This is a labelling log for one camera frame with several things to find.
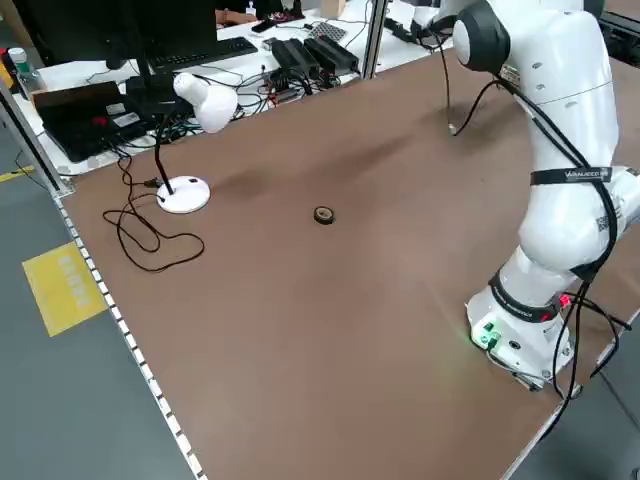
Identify black power supply unit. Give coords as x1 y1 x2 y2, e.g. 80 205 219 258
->
303 35 361 72
271 38 321 77

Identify black flat box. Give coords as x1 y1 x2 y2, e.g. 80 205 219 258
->
124 74 184 115

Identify clear bottle white cap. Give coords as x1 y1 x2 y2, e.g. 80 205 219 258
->
7 47 44 100

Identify black equipment case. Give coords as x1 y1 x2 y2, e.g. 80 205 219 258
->
32 79 151 164

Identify black power strip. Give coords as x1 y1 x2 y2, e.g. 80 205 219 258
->
383 17 421 46

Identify black monitor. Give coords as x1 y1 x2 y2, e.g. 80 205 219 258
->
24 0 219 91

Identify black keyboard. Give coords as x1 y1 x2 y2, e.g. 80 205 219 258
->
148 37 259 70

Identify black lamp cable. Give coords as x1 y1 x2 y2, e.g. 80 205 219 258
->
102 154 207 274

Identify dotted calibration board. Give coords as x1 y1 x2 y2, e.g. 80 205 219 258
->
305 20 350 42

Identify white desk lamp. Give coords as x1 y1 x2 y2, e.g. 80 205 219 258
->
153 72 239 216

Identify aluminium frame post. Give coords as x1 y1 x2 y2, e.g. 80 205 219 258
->
360 0 390 80

